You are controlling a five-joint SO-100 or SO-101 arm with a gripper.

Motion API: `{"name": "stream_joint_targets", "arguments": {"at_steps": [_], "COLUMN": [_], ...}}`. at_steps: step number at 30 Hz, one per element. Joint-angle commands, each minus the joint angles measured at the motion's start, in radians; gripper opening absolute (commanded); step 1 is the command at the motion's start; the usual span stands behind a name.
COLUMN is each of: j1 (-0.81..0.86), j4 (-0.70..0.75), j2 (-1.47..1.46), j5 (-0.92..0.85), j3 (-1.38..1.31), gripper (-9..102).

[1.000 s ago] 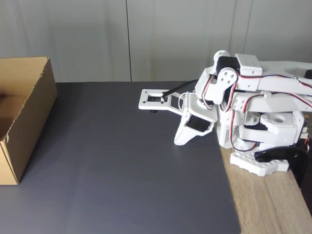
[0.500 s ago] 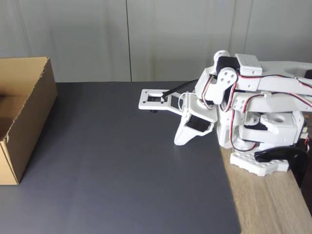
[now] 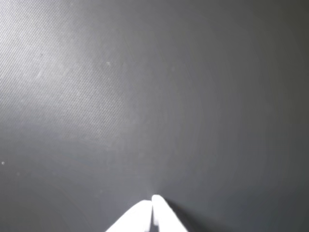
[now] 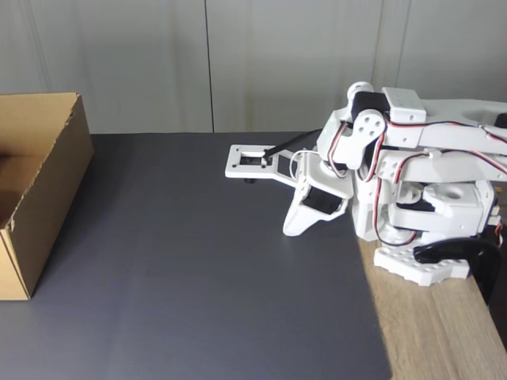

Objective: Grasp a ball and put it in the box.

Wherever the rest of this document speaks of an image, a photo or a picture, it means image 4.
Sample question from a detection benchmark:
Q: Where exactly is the brown cardboard box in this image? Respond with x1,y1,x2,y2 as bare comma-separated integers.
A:
0,93,95,302

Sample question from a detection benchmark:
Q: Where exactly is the dark grey table mat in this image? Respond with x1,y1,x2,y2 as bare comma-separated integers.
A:
0,132,393,380

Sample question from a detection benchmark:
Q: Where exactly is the black table clamp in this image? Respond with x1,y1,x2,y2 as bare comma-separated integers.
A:
413,238,502,306

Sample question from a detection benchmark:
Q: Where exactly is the thin white cable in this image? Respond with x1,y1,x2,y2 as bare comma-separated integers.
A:
290,149,318,178

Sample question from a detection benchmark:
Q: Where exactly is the black camera cable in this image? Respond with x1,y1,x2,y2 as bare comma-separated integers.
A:
262,129,322,162

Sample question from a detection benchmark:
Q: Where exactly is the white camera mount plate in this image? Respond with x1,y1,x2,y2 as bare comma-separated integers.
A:
224,144,307,188

